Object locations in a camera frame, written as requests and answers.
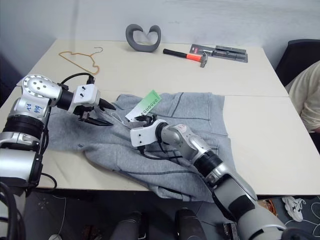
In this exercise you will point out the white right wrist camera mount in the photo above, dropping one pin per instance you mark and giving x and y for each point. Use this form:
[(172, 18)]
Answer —
[(143, 133)]

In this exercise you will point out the grey curved foam band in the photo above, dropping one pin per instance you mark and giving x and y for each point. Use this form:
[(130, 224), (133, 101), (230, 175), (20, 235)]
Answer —
[(140, 46)]

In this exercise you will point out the person in beige shirt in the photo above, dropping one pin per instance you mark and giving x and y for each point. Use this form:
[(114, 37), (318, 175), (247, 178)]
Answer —
[(308, 95)]

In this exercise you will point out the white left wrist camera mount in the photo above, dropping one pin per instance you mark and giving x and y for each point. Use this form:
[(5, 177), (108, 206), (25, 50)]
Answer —
[(86, 96)]

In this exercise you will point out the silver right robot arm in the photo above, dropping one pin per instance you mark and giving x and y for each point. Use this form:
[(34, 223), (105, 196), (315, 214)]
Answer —
[(210, 160)]

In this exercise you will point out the grey zip jacket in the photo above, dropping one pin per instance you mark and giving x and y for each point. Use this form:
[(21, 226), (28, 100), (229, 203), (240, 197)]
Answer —
[(180, 117)]

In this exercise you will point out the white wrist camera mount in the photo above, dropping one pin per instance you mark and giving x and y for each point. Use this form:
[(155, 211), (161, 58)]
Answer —
[(143, 133), (86, 96)]

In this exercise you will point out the dark rounded shape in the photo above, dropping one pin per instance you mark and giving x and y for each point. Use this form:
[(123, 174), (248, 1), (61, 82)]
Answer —
[(130, 226), (190, 225)]

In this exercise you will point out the black tool blister package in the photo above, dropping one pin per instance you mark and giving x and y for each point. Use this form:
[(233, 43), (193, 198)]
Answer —
[(225, 53)]

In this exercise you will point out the green and white hang tag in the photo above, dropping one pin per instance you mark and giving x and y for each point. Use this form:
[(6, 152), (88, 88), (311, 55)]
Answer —
[(146, 103)]

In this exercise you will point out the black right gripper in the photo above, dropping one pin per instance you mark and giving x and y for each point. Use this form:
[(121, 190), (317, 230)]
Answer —
[(148, 120)]

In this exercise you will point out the white sneaker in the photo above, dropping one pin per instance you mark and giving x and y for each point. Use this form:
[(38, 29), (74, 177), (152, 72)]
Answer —
[(295, 207)]

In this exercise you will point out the black chair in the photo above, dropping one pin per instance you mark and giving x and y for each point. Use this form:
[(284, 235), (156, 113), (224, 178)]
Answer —
[(297, 57)]

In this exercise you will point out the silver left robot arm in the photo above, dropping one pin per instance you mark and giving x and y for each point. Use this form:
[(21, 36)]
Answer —
[(27, 110)]

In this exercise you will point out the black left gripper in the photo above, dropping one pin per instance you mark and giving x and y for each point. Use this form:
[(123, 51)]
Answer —
[(86, 113)]

